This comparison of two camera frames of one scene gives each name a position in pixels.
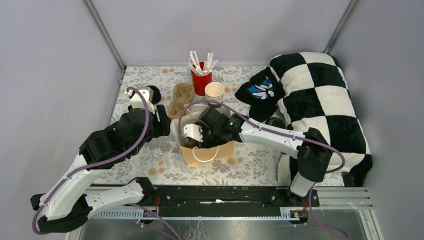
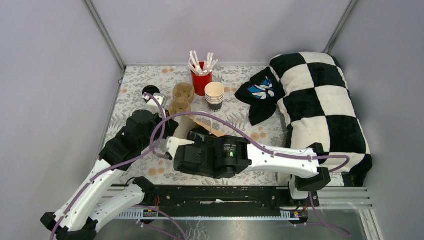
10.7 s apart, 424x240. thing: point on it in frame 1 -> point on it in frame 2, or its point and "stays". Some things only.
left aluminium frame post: x=100 y=26 stays
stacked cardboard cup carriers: x=183 y=93 stays
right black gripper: x=203 y=130 -> x=207 y=140
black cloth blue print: x=262 y=93 stays
